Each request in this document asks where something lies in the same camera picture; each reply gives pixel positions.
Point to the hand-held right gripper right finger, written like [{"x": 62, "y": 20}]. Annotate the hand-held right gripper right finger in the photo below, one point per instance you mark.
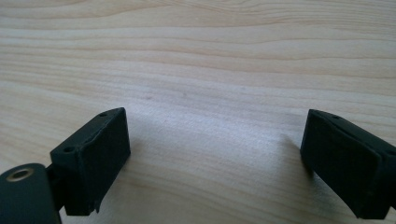
[{"x": 345, "y": 168}]

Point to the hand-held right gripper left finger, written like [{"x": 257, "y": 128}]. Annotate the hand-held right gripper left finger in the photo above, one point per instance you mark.
[{"x": 93, "y": 161}]

